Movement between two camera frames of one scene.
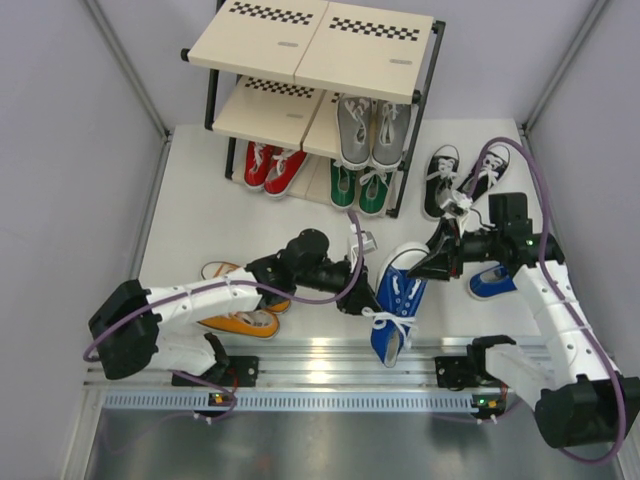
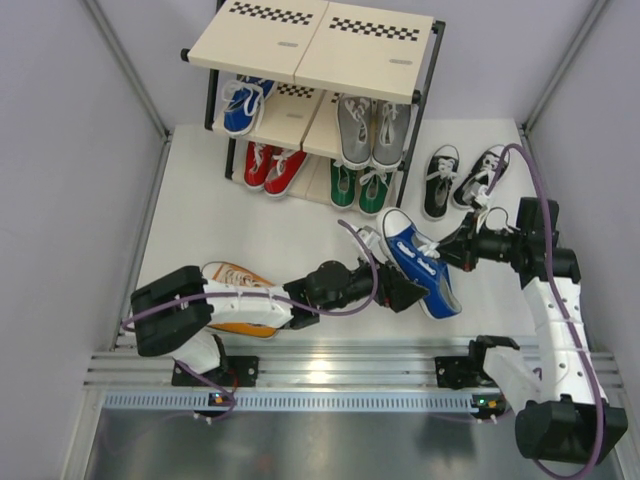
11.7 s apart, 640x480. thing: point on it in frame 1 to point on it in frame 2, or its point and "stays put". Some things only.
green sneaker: [343, 184] stays put
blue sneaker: [491, 282] to [415, 254]
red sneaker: [283, 166] stays put
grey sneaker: [390, 128] stays put
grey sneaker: [354, 116] stays put
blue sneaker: [398, 297] to [244, 103]
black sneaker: [495, 161] stays put
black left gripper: [359, 297] to [393, 284]
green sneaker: [374, 185] stays put
